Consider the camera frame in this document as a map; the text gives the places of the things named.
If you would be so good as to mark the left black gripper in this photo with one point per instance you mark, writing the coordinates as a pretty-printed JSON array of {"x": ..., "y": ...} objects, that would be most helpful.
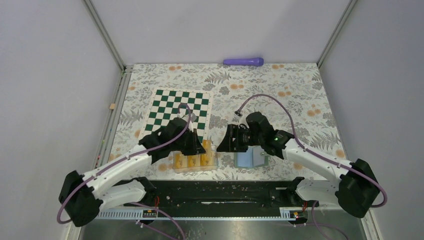
[{"x": 196, "y": 147}]

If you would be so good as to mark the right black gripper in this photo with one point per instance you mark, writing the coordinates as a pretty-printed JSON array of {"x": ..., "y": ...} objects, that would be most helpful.
[{"x": 228, "y": 145}]

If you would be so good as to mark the clear plastic card box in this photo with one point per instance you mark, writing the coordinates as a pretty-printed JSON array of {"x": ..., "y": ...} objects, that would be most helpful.
[{"x": 200, "y": 168}]

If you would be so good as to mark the green leather card holder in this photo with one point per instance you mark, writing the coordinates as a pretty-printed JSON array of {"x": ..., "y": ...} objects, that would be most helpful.
[{"x": 254, "y": 157}]

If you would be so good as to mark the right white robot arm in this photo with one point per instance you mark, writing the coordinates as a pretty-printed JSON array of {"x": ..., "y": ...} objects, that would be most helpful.
[{"x": 351, "y": 185}]

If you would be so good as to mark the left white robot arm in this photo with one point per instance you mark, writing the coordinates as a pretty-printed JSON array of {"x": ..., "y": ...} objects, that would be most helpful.
[{"x": 84, "y": 195}]

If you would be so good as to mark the green white chessboard mat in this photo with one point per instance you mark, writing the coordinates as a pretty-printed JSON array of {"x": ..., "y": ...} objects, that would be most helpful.
[{"x": 164, "y": 106}]

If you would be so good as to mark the floral tablecloth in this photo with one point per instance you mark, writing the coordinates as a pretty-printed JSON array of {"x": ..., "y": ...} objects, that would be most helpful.
[{"x": 292, "y": 96}]

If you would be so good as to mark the purple cylinder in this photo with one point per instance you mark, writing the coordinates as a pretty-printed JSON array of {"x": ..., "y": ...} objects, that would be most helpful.
[{"x": 257, "y": 62}]

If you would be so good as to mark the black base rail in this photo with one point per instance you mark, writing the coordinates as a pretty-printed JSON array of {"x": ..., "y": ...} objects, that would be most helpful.
[{"x": 213, "y": 199}]

